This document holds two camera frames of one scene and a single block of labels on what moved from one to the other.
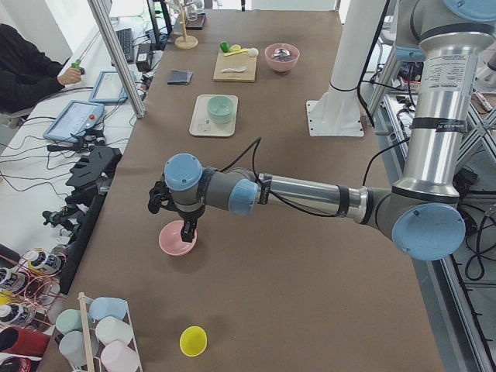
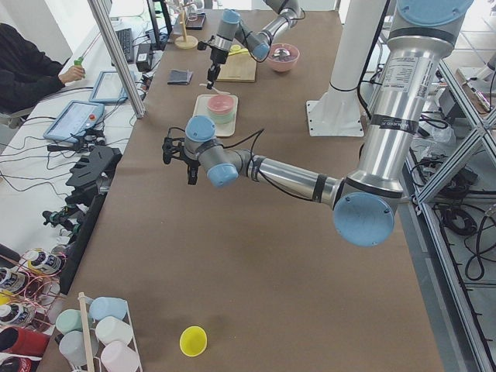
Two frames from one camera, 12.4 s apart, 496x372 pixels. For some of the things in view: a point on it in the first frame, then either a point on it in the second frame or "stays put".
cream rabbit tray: x=215 y=115 stays put
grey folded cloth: x=180 y=77 stays put
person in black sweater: x=27 y=74 stays put
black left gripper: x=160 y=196 → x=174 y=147
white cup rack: x=100 y=337 stays put
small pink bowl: x=170 y=239 → x=220 y=105
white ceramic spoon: x=232 y=70 → x=216 y=90
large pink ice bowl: x=282 y=63 stays put
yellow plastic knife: x=242 y=51 stays put
